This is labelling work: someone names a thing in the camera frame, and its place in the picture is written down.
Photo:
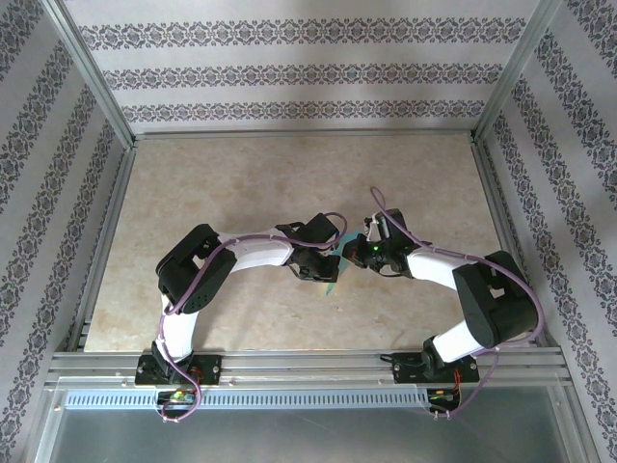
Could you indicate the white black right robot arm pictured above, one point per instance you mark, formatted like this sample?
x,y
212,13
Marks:
x,y
434,267

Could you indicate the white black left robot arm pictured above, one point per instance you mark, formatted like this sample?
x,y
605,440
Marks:
x,y
260,253

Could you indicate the small electronics board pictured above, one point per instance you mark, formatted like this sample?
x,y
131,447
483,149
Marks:
x,y
178,396
441,395

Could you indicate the grey metal panel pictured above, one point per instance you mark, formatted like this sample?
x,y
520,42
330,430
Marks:
x,y
308,439

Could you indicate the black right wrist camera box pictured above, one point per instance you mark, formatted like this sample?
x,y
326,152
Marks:
x,y
393,224

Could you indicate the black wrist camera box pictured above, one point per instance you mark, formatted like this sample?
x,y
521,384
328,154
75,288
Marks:
x,y
393,224
318,226

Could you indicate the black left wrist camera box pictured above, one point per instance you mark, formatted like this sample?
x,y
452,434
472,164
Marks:
x,y
318,226

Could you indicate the wide aluminium mounting rail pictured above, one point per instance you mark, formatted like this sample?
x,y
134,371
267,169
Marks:
x,y
308,366

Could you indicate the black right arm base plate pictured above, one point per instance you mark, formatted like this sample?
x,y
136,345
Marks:
x,y
402,371

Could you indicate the aluminium frame rail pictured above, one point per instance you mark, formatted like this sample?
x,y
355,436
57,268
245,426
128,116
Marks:
x,y
506,241
103,241
303,134

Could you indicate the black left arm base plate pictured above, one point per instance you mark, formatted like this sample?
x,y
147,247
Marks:
x,y
212,369

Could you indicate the aluminium frame post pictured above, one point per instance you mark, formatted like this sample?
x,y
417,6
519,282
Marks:
x,y
510,77
94,77

